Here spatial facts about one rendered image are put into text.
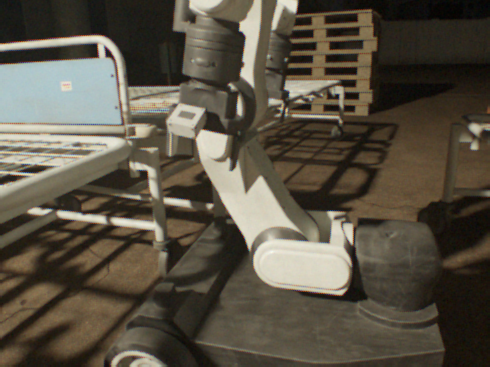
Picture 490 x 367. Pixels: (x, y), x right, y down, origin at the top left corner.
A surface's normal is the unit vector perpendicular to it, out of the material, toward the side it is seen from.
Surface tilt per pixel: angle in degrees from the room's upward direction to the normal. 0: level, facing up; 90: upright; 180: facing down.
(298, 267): 90
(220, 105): 90
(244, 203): 90
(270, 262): 90
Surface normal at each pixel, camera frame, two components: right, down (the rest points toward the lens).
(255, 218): -0.27, 0.29
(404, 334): -0.04, -0.95
